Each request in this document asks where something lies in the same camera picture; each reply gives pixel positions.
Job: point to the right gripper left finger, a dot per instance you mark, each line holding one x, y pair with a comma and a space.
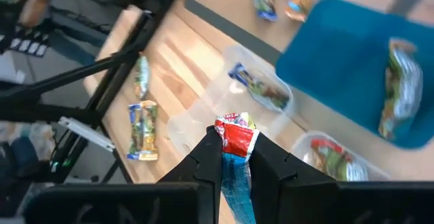
200, 169

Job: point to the yellow blue Chewy granola bar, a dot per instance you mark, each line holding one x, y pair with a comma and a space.
264, 0
261, 90
144, 132

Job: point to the green silver granola bar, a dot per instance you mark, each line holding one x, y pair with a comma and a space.
400, 91
142, 78

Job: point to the blue plastic bin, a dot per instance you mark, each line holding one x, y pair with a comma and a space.
339, 64

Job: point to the clear plastic bin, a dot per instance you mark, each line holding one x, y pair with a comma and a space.
376, 173
203, 115

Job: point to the orange granola bar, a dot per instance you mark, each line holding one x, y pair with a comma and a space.
300, 3

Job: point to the black drawer unit white labels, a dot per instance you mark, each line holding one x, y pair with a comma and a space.
28, 45

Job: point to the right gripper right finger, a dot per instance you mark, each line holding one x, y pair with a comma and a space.
288, 190

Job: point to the silver aluminium extrusion piece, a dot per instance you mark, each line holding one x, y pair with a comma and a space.
86, 134

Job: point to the person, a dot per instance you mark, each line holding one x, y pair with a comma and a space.
37, 3

